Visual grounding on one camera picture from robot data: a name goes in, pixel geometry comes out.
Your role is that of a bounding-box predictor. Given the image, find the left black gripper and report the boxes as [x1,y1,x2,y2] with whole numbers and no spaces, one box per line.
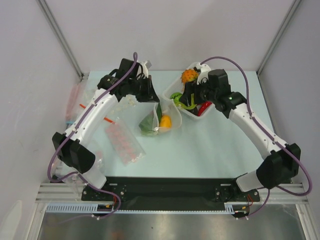
[128,75,160,103]

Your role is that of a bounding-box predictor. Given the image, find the clear white-dotted zip bag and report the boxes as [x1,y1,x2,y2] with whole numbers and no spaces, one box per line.
[139,99,182,136]

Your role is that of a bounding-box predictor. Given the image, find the green toy bell pepper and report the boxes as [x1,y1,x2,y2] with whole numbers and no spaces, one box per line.
[138,113,155,135]

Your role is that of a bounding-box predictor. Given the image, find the yellow toy lemon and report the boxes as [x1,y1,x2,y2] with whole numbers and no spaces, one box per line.
[159,114,172,129]

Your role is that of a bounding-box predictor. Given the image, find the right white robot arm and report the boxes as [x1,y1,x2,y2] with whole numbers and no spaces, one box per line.
[179,64,301,201]

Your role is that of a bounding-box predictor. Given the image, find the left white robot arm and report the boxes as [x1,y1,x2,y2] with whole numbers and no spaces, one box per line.
[51,53,160,200]

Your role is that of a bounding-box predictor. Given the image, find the clear bag red dots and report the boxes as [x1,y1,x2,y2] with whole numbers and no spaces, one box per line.
[105,119,146,165]

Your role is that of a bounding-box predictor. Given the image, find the clear bag pink dots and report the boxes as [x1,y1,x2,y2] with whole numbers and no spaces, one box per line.
[95,150,105,174]

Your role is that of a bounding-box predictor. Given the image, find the orange toy pineapple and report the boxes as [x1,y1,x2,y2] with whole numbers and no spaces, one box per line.
[180,68,199,84]

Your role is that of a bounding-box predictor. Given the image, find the white perforated plastic basket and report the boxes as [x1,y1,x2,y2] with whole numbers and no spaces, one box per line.
[162,62,231,120]

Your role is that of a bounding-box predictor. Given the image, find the red toy chili pepper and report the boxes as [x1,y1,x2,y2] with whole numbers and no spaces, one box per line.
[197,101,212,117]

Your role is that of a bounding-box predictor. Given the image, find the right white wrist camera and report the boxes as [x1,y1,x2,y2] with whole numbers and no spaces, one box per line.
[195,62,212,85]

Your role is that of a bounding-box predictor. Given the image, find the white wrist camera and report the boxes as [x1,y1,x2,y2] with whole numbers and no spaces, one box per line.
[195,62,212,85]
[140,60,152,78]

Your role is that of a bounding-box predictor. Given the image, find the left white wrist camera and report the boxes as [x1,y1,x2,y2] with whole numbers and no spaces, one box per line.
[140,60,152,78]

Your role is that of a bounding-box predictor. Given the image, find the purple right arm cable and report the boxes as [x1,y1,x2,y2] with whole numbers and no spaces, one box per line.
[199,56,313,221]

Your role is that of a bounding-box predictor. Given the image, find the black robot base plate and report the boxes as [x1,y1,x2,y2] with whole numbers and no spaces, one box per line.
[81,176,260,212]

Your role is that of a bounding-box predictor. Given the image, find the right aluminium frame post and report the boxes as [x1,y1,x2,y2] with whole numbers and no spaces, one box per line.
[256,0,304,77]

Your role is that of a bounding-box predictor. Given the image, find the aluminium frame post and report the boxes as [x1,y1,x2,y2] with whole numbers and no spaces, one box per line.
[36,0,84,81]
[256,0,304,77]

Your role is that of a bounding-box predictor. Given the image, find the white slotted cable duct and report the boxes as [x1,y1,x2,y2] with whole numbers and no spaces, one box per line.
[46,203,247,215]

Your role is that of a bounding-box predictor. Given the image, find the left aluminium frame post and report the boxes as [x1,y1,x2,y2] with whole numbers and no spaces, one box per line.
[36,0,84,81]

